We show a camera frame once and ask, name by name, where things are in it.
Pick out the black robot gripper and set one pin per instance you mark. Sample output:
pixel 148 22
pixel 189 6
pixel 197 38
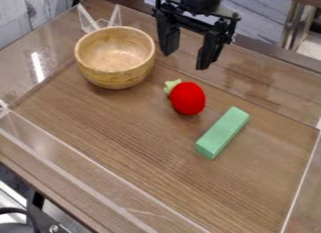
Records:
pixel 200 16

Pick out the green rectangular stick block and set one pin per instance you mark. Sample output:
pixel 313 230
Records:
pixel 221 132

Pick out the light wooden bowl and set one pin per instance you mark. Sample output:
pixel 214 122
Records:
pixel 115 56

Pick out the red plush strawberry toy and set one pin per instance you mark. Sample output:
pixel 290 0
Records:
pixel 187 96

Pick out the metal table leg background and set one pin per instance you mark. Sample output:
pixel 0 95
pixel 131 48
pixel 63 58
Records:
pixel 297 25

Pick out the clear acrylic corner bracket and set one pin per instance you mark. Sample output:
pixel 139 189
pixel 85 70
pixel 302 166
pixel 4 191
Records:
pixel 89 24

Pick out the clear acrylic tray wall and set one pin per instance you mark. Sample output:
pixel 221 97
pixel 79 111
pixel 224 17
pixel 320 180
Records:
pixel 107 203

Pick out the black table frame leg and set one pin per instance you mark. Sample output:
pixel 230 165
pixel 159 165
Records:
pixel 47 224

